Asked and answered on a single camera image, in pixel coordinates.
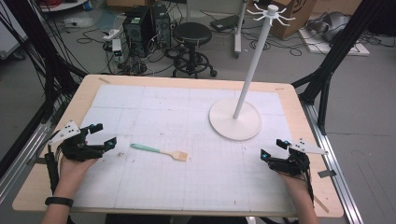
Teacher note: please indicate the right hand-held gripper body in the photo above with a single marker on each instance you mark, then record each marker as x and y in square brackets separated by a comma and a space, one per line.
[291, 163]

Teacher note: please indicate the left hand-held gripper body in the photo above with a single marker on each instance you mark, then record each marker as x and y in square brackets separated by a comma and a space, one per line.
[77, 149]

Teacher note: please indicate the person's right hand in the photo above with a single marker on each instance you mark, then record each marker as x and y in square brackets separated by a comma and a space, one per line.
[294, 185]

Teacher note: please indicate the person's left hand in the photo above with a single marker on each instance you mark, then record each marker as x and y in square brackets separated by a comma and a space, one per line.
[74, 172]

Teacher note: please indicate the grey tape strip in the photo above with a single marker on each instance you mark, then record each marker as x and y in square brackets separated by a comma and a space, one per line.
[327, 173]

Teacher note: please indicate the wooden table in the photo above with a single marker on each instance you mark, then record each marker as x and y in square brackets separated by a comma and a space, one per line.
[84, 90]

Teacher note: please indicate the black wristband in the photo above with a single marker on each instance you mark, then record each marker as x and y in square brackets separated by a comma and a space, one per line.
[59, 201]

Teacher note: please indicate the white hook stand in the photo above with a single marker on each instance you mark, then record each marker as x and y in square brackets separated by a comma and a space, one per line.
[249, 77]

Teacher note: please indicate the white grid mat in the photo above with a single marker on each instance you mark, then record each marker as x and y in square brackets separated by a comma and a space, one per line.
[174, 183]

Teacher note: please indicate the white power adapter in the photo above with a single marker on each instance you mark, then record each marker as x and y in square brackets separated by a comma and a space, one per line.
[116, 46]

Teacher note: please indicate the white power strip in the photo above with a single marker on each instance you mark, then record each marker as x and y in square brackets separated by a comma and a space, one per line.
[112, 33]

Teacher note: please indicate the large black computer tower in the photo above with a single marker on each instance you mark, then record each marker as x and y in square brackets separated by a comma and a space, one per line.
[137, 31]

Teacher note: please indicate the white flat board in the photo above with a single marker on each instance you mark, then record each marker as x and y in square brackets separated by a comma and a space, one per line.
[342, 48]

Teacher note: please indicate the slim black computer tower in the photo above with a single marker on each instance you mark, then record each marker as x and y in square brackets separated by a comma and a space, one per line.
[162, 26]

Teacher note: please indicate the white floor stand leg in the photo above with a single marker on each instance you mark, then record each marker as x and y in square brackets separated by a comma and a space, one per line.
[239, 28]

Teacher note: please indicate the large cardboard box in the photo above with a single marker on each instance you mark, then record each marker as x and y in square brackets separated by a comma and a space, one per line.
[295, 18]

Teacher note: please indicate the grey bag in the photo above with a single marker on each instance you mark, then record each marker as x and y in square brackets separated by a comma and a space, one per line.
[330, 26]

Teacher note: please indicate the black round stool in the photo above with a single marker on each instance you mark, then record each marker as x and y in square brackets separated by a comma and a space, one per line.
[191, 34]

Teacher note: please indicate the black flat laptop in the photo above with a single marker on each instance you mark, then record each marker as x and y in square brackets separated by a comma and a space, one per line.
[224, 22]

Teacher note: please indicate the aluminium rail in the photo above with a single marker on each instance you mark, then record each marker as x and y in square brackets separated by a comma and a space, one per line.
[336, 174]
[21, 155]

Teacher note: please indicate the black metal frame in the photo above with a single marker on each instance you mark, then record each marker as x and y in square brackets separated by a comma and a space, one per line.
[336, 53]
[46, 56]

